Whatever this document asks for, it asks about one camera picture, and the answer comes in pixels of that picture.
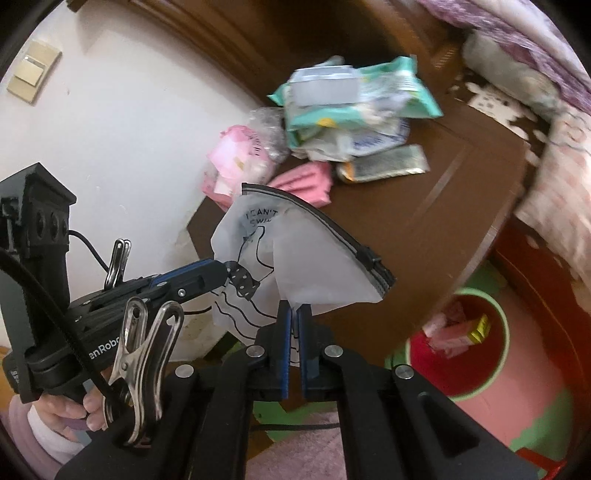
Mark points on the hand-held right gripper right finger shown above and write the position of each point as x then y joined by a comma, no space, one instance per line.
302,350

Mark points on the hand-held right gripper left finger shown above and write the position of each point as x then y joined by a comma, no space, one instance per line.
287,350

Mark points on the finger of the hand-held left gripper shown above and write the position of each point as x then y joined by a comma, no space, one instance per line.
194,286
194,267

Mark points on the translucent printed zip bag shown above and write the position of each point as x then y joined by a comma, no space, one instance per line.
314,258

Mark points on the pink and white plastic packet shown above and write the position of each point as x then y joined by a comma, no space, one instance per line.
235,157

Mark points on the red bin with green rim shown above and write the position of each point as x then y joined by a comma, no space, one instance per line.
461,369

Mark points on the white and green carton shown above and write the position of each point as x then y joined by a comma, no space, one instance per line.
480,330

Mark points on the white bag with blue print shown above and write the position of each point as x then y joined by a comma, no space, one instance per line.
369,138

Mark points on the person's left forearm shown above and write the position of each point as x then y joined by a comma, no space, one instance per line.
41,443

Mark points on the person's left hand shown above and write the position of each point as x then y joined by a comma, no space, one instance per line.
92,408

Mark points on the small silver metal clip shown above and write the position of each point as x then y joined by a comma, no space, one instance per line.
117,263

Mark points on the large silver metal clip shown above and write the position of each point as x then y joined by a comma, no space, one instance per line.
138,350

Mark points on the pink fuzzy garment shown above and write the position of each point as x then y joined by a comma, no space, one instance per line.
300,457

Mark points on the pink ribbed plastic tray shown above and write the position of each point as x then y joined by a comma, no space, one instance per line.
304,182

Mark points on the brown wooden nightstand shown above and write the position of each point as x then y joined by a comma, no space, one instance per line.
438,207

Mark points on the crumpled teal wipes packet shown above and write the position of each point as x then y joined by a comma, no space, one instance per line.
323,117

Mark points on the silver foil sachet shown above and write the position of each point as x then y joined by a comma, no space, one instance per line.
383,164

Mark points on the brown wooden headboard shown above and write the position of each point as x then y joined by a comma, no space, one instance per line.
231,55

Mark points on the white plastic tray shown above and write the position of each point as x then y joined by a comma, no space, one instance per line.
323,87

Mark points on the red quilted bed skirt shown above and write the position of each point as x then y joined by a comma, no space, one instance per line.
545,295

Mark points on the pink patterned quilt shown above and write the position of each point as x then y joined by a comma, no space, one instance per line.
558,184

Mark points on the brown dotted blanket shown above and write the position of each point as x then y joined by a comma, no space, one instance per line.
498,104

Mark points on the grey white pillow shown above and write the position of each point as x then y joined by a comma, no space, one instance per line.
503,64

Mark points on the purple frilled pillow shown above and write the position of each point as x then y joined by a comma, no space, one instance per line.
531,41

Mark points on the beige wall switch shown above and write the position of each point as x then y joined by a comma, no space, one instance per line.
32,71

